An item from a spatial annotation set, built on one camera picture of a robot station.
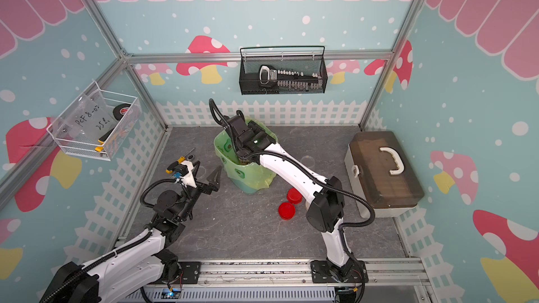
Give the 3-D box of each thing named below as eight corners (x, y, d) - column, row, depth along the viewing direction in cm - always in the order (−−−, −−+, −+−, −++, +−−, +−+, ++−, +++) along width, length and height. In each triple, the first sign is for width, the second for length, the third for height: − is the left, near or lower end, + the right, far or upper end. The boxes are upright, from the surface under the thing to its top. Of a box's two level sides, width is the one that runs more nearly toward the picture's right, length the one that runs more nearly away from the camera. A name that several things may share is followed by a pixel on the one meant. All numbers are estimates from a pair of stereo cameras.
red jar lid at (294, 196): (293, 207, 92) (293, 205, 90) (283, 195, 95) (284, 193, 93) (303, 200, 94) (304, 197, 92) (293, 189, 98) (294, 186, 96)
